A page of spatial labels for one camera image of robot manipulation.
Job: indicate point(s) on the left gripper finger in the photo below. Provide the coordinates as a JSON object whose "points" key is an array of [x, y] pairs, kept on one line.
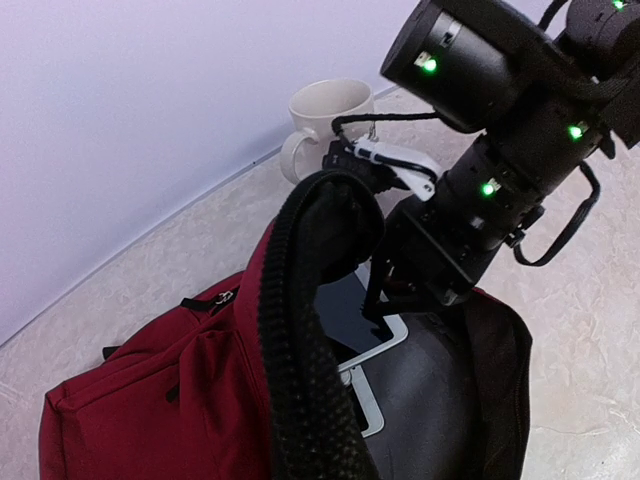
{"points": [[328, 225]]}

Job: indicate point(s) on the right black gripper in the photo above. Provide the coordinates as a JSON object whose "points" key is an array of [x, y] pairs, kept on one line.
{"points": [[421, 265]]}

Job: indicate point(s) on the red backpack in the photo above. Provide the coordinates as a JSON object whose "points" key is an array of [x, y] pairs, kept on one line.
{"points": [[187, 398]]}

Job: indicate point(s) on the white patterned ceramic mug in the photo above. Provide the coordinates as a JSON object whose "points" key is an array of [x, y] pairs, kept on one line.
{"points": [[312, 110]]}

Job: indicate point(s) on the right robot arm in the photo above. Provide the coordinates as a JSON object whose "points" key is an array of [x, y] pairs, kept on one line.
{"points": [[540, 98]]}

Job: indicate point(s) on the white tablet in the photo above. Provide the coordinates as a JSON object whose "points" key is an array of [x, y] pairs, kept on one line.
{"points": [[369, 416], [354, 337]]}

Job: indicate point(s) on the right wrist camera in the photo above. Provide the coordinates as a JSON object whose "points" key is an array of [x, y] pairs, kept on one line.
{"points": [[382, 166]]}

